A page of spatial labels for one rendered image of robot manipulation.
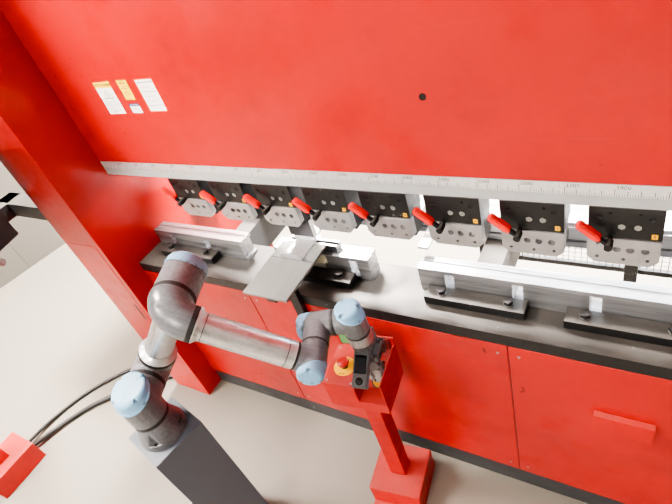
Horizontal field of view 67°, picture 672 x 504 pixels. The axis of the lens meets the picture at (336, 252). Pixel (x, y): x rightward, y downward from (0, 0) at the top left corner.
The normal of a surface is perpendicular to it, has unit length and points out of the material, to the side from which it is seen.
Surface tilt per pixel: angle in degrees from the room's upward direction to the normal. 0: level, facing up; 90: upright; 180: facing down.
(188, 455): 90
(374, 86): 90
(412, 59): 90
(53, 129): 90
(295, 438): 0
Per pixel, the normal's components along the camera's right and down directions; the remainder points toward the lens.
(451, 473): -0.27, -0.74
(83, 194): 0.85, 0.12
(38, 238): 0.73, 0.26
